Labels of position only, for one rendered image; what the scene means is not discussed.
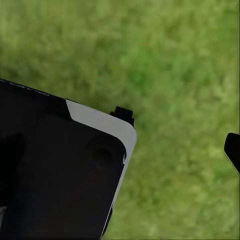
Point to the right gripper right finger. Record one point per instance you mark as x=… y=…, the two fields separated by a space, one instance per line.
x=232 y=149

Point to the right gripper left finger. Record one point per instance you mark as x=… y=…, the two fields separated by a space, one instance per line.
x=12 y=149

